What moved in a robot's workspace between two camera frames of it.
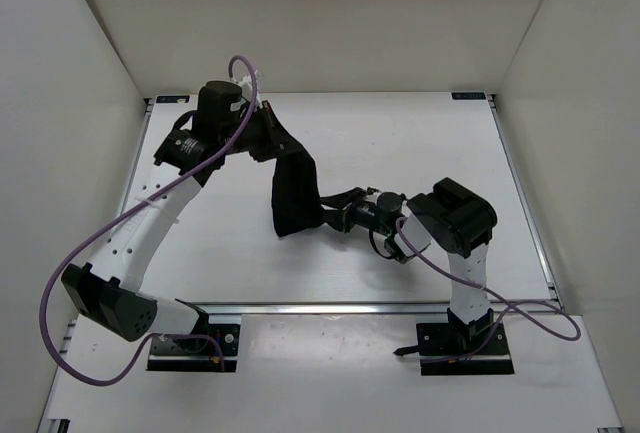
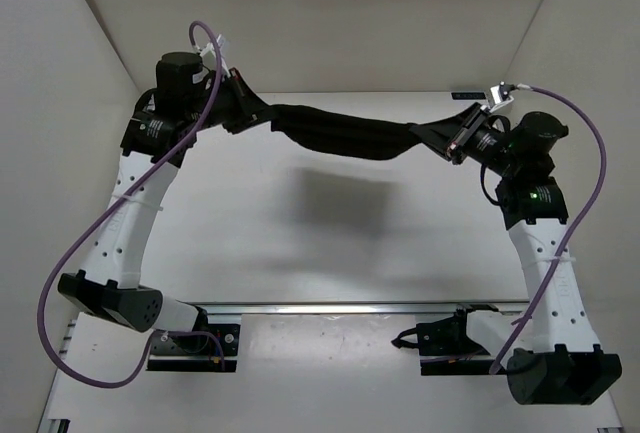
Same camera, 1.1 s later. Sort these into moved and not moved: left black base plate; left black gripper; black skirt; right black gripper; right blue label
Moved: left black gripper; black skirt; right black gripper
Not moved: right blue label; left black base plate
